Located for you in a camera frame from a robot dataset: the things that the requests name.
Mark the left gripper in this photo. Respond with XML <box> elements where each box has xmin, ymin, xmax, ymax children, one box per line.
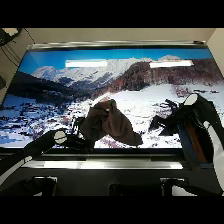
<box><xmin>65</xmin><ymin>129</ymin><xmax>95</xmax><ymax>152</ymax></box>

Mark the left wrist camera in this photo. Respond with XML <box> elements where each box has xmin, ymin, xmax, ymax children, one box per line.
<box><xmin>70</xmin><ymin>116</ymin><xmax>85</xmax><ymax>135</ymax></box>

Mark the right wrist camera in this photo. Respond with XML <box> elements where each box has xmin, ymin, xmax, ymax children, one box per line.
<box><xmin>164</xmin><ymin>98</ymin><xmax>181</xmax><ymax>116</ymax></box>

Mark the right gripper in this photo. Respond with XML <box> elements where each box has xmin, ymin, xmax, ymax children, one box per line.
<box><xmin>148</xmin><ymin>114</ymin><xmax>177</xmax><ymax>137</ymax></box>

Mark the black cable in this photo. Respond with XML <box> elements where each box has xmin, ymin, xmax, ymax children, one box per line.
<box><xmin>0</xmin><ymin>43</ymin><xmax>22</xmax><ymax>68</ymax></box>

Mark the silver frame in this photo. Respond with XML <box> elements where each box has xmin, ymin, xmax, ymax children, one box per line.
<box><xmin>0</xmin><ymin>40</ymin><xmax>221</xmax><ymax>197</ymax></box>

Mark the brown garment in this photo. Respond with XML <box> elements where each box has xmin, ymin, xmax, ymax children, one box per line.
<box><xmin>79</xmin><ymin>98</ymin><xmax>144</xmax><ymax>150</ymax></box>

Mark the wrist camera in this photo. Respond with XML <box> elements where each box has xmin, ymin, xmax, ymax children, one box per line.
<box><xmin>164</xmin><ymin>98</ymin><xmax>181</xmax><ymax>116</ymax></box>
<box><xmin>70</xmin><ymin>116</ymin><xmax>85</xmax><ymax>135</ymax></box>

